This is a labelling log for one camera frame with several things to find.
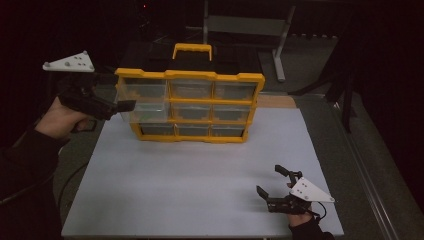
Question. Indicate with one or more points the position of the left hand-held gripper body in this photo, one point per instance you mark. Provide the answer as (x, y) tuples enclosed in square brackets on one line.
[(71, 63)]

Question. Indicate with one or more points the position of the person's left hand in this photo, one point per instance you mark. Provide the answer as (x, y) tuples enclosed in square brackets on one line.
[(56, 120)]

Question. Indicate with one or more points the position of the yellow and black organizer cabinet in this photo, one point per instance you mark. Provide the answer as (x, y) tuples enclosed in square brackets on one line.
[(190, 74)]

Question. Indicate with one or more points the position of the black tripod stand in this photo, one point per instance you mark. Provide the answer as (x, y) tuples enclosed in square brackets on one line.
[(348, 100)]

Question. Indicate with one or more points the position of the grey metal stand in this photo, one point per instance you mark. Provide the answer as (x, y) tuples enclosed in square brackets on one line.
[(246, 25)]

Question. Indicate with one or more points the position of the aluminium rail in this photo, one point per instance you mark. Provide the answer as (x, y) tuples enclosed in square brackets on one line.
[(363, 170)]

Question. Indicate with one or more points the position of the person's right hand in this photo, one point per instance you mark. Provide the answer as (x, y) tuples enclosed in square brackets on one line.
[(299, 219)]

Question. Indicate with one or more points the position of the clear plastic bin drawer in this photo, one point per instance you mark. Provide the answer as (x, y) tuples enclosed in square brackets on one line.
[(150, 100)]

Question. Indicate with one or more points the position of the grid of clear small drawers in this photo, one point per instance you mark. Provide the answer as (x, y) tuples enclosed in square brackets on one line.
[(191, 111)]

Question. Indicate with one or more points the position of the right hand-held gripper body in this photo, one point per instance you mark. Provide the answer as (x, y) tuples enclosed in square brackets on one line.
[(310, 192)]

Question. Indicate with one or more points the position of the brown cardboard piece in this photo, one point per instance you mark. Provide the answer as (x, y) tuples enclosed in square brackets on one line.
[(276, 101)]

